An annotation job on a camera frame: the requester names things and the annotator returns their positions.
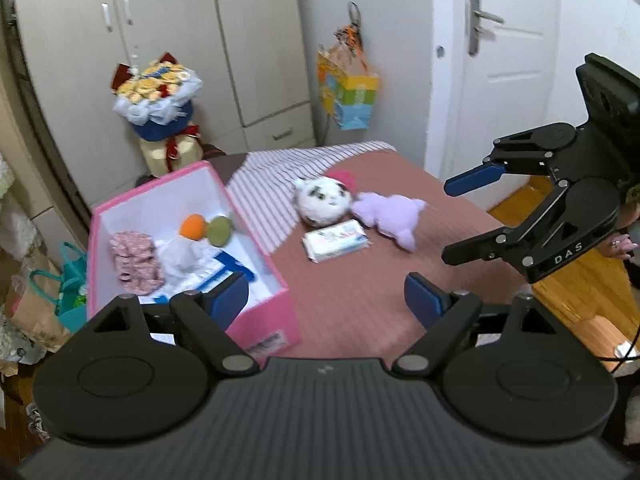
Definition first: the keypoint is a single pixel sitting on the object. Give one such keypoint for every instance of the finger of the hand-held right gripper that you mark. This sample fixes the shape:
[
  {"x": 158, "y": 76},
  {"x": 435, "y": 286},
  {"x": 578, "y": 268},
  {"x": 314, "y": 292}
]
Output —
[
  {"x": 480, "y": 249},
  {"x": 475, "y": 177}
]

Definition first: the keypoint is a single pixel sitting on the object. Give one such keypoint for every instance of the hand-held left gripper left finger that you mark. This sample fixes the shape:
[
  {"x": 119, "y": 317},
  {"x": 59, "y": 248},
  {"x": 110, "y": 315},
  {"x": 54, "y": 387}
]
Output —
[{"x": 230, "y": 297}]

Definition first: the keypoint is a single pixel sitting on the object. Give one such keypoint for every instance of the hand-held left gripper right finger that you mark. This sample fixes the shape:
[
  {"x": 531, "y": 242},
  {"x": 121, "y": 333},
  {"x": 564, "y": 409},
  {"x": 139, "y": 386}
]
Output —
[{"x": 422, "y": 300}]

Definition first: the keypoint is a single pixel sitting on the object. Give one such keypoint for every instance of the blue wipes packet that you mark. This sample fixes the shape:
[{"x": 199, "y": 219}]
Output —
[{"x": 235, "y": 265}]

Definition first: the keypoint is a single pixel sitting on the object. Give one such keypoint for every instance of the pink cardboard box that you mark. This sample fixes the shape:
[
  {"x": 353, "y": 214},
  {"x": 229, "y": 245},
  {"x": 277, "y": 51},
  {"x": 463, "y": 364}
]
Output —
[{"x": 270, "y": 320}]

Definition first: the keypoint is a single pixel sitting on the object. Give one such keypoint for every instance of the white mesh bag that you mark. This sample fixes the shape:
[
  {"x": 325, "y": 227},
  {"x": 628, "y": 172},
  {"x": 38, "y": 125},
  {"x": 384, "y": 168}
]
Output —
[{"x": 180, "y": 257}]

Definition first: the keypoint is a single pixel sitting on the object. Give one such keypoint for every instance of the green plush ball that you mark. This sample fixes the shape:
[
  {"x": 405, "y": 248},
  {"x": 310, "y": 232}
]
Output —
[{"x": 220, "y": 231}]

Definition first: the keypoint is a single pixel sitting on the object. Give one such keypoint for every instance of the orange plush ball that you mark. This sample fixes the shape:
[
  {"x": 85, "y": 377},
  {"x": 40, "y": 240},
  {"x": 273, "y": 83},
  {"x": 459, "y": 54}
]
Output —
[{"x": 192, "y": 226}]

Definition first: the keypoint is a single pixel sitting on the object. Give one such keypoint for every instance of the purple plush toy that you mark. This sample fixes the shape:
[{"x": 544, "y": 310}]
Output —
[{"x": 385, "y": 212}]

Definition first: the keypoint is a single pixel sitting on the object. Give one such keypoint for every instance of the pink floral cloth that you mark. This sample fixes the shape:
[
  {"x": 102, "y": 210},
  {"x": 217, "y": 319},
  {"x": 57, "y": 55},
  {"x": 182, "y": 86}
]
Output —
[{"x": 135, "y": 260}]

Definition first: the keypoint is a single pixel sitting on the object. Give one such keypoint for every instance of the white light-blue tissue pack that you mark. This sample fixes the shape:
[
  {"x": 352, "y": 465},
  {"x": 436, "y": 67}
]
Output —
[{"x": 335, "y": 240}]

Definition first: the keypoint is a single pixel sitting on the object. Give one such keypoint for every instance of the white cat plush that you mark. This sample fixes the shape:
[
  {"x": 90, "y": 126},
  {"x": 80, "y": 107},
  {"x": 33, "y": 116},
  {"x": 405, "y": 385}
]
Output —
[{"x": 320, "y": 200}]

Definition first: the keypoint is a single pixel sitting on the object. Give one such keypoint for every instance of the person's right hand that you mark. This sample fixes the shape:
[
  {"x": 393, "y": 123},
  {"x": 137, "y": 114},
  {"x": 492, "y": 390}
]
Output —
[{"x": 627, "y": 249}]

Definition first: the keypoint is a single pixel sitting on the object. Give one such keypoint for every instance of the dark brown sheet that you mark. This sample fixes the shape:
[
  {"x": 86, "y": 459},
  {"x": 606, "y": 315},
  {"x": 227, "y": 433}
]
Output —
[{"x": 230, "y": 167}]

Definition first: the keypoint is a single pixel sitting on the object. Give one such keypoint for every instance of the striped bed sheet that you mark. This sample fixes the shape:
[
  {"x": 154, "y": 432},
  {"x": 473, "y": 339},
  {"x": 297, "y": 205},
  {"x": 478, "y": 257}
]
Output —
[{"x": 280, "y": 175}]

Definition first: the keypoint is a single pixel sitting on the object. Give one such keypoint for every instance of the colourful paper gift bag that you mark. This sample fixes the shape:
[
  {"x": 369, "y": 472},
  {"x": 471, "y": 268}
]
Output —
[{"x": 350, "y": 100}]

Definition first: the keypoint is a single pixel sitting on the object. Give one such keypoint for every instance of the teal bag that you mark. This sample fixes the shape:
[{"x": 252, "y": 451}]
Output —
[{"x": 75, "y": 310}]

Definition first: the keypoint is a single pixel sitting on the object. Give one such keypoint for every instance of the cream gift box red ribbon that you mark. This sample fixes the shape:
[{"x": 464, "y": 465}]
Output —
[{"x": 155, "y": 157}]

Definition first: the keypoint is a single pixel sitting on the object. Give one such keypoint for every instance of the white door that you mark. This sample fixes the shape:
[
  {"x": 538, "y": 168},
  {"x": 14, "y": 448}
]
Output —
[{"x": 515, "y": 10}]

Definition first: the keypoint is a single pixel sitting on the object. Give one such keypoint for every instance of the flower bouquet blue wrap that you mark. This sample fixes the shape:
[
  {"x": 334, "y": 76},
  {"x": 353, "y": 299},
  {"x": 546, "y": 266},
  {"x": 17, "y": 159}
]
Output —
[{"x": 155, "y": 125}]

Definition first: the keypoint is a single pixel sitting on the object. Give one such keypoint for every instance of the black hook orange ribbons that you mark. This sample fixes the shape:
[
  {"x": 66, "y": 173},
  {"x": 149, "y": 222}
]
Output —
[{"x": 350, "y": 35}]

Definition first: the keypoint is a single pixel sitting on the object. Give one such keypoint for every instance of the brown paper bag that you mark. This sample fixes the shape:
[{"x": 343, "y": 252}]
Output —
[{"x": 35, "y": 320}]

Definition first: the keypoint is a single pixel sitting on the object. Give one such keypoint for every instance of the cream fluffy robe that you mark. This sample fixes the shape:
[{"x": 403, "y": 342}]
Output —
[{"x": 12, "y": 220}]

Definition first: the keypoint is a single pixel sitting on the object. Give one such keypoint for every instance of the grey wardrobe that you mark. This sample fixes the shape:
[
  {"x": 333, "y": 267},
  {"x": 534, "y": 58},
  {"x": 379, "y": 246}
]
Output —
[{"x": 165, "y": 10}]

